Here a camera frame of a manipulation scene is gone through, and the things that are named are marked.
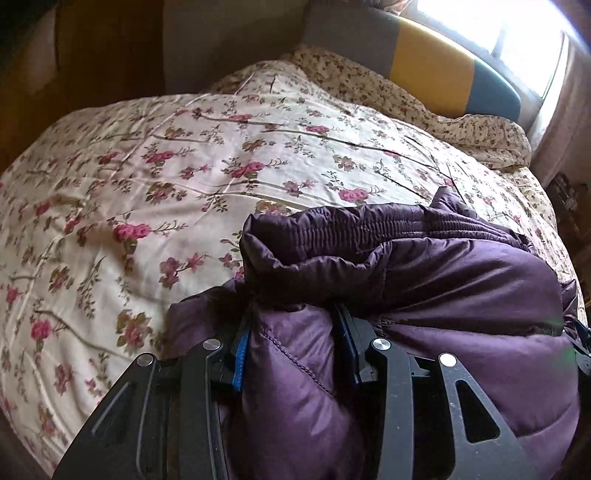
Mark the small-floral pillow bedding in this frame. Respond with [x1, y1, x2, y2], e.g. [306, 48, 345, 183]
[280, 44, 533, 170]

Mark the grey yellow teal headboard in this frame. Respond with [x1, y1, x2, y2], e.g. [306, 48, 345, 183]
[303, 1, 522, 122]

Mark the floral cream bed quilt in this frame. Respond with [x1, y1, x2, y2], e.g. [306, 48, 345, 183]
[1, 61, 575, 474]

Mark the wooden wardrobe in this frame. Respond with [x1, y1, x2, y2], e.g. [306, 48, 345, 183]
[1, 1, 164, 168]

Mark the cluttered wooden side table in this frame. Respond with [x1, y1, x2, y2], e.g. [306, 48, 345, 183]
[547, 172, 590, 234]

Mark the window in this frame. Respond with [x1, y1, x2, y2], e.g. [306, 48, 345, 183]
[402, 0, 565, 99]

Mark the purple quilted down jacket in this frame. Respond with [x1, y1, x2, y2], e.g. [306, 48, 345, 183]
[166, 187, 580, 479]

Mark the pink curtain right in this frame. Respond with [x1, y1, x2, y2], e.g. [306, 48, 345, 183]
[530, 44, 590, 187]

